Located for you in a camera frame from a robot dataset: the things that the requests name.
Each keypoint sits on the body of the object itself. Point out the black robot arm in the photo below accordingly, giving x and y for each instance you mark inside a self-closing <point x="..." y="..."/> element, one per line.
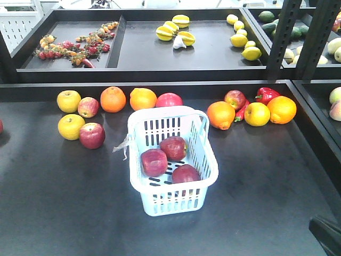
<point x="327" y="233"/>

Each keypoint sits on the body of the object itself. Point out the yellow starfruit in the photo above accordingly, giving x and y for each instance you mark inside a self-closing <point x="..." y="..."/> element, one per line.
<point x="182" y="21"/>

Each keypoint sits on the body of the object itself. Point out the dark red apple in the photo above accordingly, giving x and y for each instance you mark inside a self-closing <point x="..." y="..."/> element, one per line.
<point x="235" y="98"/>
<point x="185" y="173"/>
<point x="154" y="162"/>
<point x="174" y="147"/>

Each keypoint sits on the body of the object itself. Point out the smooth red round fruit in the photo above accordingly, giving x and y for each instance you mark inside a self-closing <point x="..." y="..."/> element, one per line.
<point x="168" y="100"/>

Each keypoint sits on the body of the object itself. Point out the red bell pepper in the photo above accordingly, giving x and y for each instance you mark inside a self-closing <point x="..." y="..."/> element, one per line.
<point x="265" y="95"/>

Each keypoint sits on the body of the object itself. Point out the white garlic bulb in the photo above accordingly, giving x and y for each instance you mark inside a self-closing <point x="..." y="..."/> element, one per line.
<point x="179" y="43"/>

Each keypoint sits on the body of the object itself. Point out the light blue plastic basket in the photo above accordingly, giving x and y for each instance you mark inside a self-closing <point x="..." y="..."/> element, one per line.
<point x="147" y="128"/>

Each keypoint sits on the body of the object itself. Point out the black fruit display stand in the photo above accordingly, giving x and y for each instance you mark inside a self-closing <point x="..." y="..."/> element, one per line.
<point x="59" y="198"/>

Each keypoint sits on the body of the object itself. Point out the red yellow apple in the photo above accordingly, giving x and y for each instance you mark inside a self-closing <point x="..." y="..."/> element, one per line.
<point x="88" y="107"/>

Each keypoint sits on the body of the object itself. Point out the yellow lemon-like fruit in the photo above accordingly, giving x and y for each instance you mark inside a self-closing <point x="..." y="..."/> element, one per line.
<point x="257" y="114"/>

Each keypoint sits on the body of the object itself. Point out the orange fruit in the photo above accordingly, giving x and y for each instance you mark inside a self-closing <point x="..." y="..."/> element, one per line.
<point x="112" y="99"/>
<point x="142" y="98"/>
<point x="221" y="115"/>
<point x="282" y="110"/>

